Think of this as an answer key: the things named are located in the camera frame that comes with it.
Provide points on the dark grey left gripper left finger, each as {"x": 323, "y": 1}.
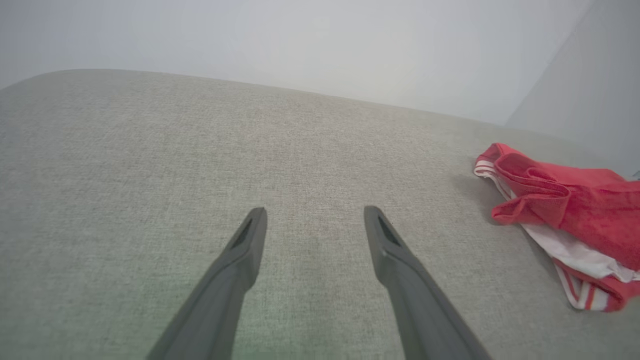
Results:
{"x": 215, "y": 305}

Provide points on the red shirt with white sleeves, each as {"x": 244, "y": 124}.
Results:
{"x": 590, "y": 210}

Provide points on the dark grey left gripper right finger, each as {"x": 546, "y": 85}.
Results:
{"x": 420, "y": 310}

